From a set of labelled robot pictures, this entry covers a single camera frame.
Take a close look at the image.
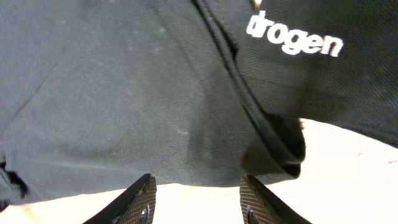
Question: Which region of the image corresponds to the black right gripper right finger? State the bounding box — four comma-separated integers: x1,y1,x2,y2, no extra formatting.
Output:
239,175,311,224

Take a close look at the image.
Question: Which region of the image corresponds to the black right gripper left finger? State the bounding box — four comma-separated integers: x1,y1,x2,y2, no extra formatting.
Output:
83,174,157,224

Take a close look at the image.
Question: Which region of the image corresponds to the black t-shirt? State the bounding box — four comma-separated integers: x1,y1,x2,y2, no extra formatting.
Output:
1,1,305,208

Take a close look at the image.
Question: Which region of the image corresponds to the black garment with white logo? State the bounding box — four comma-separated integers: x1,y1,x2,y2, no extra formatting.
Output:
195,1,397,147

